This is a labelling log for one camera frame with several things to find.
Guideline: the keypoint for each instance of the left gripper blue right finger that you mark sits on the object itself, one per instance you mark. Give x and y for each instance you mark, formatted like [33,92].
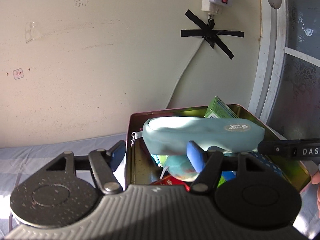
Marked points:
[197,156]

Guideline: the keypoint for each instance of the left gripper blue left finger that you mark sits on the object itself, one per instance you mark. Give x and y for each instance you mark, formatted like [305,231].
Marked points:
[116,154]

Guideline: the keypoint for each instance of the blue polka dot headband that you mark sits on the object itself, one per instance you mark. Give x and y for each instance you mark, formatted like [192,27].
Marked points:
[229,175]

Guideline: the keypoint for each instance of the teal fabric pencil pouch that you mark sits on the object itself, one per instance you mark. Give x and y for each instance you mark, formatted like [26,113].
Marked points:
[170,135]

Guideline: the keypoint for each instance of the green cardboard box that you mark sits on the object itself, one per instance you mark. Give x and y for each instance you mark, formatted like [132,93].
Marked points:
[217,109]

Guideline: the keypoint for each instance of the person's right hand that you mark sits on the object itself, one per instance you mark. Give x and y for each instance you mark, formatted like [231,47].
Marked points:
[315,180]

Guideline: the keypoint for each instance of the pink gold biscuit tin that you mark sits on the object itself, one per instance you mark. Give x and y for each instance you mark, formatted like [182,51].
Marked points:
[141,169]

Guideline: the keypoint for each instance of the light blue plush bear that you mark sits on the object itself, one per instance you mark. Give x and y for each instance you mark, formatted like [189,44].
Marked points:
[180,167]

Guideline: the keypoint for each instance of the striped bed sheet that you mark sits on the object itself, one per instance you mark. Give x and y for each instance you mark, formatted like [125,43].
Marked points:
[19,163]

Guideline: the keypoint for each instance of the black tape cross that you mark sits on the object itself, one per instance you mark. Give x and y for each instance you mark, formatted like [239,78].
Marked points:
[209,34]

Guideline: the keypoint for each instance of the white window frame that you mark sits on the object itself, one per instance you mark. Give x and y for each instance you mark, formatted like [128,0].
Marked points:
[291,30]

